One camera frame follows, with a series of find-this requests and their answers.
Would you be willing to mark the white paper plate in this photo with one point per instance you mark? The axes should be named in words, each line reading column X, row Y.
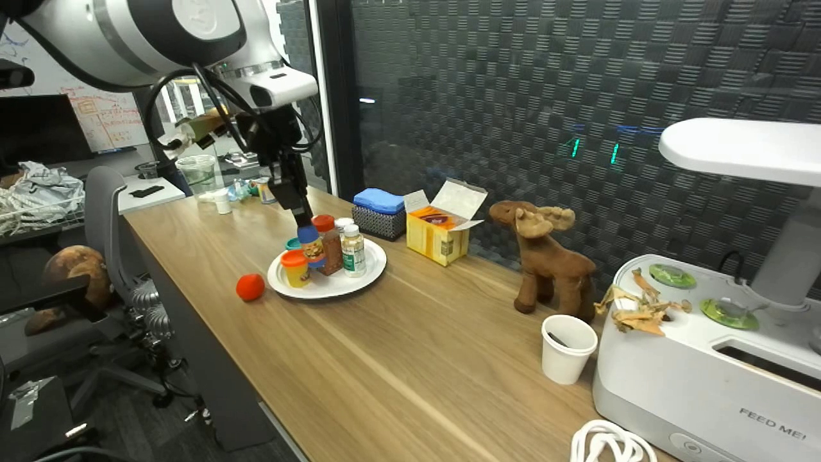
column 360, row 276

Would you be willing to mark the small black device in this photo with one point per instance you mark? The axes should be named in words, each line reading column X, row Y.
column 144, row 191

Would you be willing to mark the grey woven basket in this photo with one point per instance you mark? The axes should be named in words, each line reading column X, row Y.
column 375, row 223

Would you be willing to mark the white pill bottle blue label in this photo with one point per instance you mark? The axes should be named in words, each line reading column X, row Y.
column 345, row 223

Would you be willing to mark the dried brown plant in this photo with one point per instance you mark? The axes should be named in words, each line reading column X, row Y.
column 638, row 312

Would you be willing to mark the white indoor garden appliance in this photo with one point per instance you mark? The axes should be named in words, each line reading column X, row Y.
column 708, row 386

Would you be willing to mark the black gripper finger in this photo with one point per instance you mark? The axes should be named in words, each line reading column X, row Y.
column 291, row 195
column 303, row 205

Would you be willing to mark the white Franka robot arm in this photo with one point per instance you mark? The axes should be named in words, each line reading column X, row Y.
column 144, row 33

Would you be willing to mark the white bottle green label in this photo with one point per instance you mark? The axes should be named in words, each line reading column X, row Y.
column 353, row 253

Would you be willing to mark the pile of patterned cloth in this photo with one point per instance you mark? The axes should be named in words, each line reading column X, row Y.
column 33, row 199

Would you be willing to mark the blue toy bottle colourful label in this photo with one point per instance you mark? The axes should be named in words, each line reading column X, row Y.
column 308, row 234

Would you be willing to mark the open yellow cardboard box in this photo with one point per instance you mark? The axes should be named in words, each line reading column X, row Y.
column 437, row 234

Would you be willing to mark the brown moose plush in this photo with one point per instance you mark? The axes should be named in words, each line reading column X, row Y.
column 548, row 259

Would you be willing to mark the black monitor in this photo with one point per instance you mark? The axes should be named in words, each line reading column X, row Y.
column 38, row 128

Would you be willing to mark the brown spice bottle orange lid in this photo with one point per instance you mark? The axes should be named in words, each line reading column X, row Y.
column 331, row 249

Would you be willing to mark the clear plastic container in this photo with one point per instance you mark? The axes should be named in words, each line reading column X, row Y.
column 199, row 173

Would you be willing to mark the grey office chair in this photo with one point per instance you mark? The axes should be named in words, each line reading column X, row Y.
column 106, row 231

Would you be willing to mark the blue folded cloth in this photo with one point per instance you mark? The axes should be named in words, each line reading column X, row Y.
column 377, row 202

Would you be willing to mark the small white cup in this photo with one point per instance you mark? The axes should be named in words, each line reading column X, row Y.
column 221, row 203

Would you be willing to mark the red toy strawberry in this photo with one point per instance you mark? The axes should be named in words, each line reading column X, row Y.
column 249, row 289

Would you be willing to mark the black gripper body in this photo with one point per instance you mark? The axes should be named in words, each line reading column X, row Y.
column 278, row 145

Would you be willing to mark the white side table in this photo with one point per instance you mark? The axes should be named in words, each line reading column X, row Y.
column 150, row 203

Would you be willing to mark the small colourful can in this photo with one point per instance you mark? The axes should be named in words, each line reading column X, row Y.
column 262, row 191

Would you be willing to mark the brown plush toy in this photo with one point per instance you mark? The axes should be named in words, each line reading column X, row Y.
column 77, row 271

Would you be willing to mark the white paper cup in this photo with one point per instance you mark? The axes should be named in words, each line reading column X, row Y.
column 567, row 350

